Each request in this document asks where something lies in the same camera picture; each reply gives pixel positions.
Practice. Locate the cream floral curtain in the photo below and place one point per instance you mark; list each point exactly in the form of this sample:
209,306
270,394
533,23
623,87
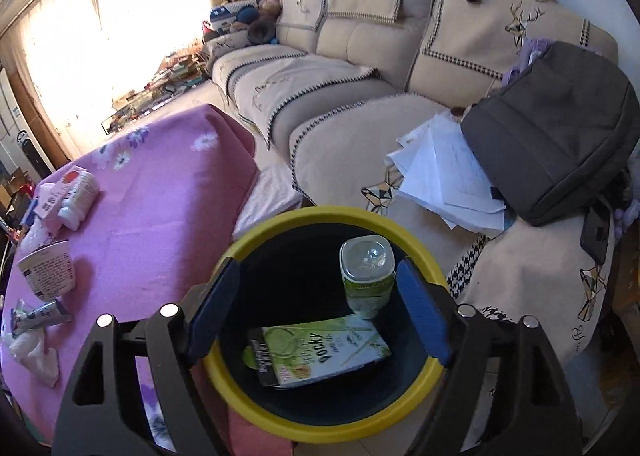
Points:
73,58

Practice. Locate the dark grey backpack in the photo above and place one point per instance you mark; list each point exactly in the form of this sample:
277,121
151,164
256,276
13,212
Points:
552,139

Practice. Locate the white paper stack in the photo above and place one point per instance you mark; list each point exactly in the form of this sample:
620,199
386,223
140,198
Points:
441,174

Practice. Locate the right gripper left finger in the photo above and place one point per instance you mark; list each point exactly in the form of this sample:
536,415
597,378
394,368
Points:
102,411

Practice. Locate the blue white powder sachet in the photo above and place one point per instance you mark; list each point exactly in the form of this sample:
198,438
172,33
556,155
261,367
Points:
25,318

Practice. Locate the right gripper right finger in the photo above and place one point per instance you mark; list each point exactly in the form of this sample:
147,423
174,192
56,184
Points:
532,412

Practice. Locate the beige sectional sofa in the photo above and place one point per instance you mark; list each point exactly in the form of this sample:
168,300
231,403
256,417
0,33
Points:
346,81

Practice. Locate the small white yogurt bottle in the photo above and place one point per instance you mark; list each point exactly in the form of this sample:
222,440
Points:
78,201

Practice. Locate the green white drink bottle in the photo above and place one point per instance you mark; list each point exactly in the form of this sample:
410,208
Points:
367,265

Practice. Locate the crumpled white tissue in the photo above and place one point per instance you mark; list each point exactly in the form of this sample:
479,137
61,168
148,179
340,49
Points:
30,350

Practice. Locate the purple floral tablecloth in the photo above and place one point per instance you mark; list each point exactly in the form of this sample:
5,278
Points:
171,191

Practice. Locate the pink white carton box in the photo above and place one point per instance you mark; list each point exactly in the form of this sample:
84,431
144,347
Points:
50,203

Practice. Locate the glass coffee table clutter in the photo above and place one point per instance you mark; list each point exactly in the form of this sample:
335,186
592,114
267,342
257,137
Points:
176,75

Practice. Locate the white paper cup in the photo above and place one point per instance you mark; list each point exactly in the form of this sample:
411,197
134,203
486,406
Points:
49,271

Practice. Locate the green Pocky snack box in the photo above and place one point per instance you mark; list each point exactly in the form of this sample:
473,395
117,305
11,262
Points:
294,355

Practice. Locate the black smartphone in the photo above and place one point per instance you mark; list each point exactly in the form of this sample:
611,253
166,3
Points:
596,229

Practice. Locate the yellow rimmed trash bin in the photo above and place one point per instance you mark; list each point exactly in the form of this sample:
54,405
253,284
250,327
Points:
290,273

